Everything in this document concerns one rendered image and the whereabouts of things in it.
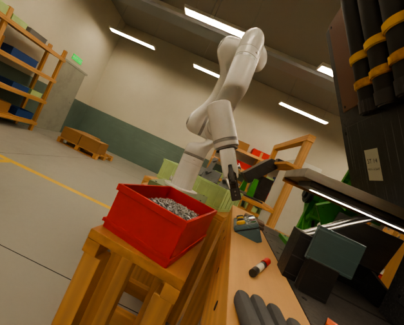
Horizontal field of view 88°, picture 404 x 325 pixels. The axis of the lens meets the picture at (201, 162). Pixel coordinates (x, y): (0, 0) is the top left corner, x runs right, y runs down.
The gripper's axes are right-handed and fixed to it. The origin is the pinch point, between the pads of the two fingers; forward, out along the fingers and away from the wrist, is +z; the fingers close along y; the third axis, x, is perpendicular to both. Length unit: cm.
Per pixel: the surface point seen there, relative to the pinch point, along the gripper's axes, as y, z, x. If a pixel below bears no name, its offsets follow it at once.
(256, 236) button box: 2.2, 13.9, 3.8
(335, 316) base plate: 27.2, 23.0, 13.9
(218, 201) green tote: -76, 9, -13
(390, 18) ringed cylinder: 37, -25, 28
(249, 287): 33.9, 12.9, -0.5
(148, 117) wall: -653, -279, -266
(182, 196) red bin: -8.5, -1.7, -20.4
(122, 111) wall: -640, -321, -359
